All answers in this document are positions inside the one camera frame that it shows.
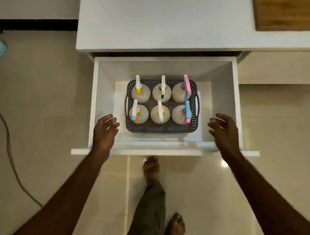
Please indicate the grey perforated plastic basket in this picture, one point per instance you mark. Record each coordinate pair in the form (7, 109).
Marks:
(157, 128)

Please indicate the light blue object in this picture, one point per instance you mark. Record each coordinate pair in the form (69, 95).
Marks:
(2, 49)

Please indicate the white drawer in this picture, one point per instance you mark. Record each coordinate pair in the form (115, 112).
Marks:
(104, 84)

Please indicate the person's right hand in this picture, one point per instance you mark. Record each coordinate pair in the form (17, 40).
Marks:
(226, 136)

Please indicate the olive trouser leg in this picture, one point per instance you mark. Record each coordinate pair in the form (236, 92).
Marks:
(149, 208)

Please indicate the person's left hand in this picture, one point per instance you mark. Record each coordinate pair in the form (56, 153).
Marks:
(103, 136)

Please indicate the person's left foot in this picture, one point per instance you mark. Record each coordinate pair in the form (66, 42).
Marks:
(151, 168)

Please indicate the person's left fingers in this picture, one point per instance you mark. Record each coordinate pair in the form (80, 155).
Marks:
(112, 124)

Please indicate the person's foot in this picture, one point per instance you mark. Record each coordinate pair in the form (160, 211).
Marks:
(151, 168)
(176, 225)

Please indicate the person's right fingers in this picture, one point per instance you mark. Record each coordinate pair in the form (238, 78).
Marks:
(215, 123)

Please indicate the person's right foot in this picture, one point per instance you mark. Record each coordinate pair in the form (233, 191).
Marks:
(176, 225)

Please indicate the group of white spray bottles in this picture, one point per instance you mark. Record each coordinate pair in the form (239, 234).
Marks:
(141, 96)

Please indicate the wooden board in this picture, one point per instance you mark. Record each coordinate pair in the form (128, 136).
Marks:
(283, 14)

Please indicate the white cabinet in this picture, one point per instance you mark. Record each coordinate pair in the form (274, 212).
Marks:
(169, 24)

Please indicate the person's left forearm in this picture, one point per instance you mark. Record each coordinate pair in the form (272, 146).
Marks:
(72, 193)

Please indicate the person's right forearm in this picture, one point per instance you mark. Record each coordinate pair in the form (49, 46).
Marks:
(261, 193)

